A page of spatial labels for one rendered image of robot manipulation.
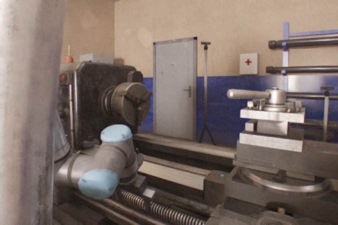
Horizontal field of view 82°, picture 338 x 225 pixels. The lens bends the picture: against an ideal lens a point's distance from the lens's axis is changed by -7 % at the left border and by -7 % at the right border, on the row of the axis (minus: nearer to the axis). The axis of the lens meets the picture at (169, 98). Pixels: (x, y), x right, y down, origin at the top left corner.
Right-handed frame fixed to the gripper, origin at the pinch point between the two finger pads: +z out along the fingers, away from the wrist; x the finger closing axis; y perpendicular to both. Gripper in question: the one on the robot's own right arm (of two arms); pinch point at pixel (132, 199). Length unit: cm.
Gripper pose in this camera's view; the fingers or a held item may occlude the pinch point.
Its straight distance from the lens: 88.6
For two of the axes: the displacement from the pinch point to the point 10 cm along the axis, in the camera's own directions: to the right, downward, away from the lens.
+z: 0.6, 8.8, 4.8
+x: 9.1, 1.4, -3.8
